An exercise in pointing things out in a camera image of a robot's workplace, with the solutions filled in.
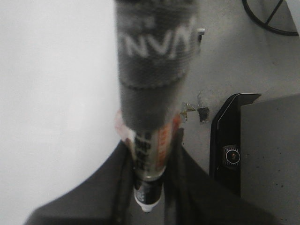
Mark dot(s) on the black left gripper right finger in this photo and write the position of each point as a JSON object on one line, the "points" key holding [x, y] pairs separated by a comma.
{"points": [[192, 197]]}

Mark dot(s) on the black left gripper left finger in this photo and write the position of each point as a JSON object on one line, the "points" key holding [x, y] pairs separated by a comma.
{"points": [[102, 199]]}

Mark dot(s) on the black whiteboard marker with label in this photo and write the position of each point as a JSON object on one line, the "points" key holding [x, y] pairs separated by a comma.
{"points": [[156, 41]]}

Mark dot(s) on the white whiteboard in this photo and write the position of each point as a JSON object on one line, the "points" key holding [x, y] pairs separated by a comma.
{"points": [[58, 96]]}

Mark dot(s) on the black camera device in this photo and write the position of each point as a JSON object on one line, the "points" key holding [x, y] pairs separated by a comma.
{"points": [[225, 153]]}

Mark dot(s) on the black round wire frame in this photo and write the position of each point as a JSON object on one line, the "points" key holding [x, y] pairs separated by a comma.
{"points": [[271, 15]]}

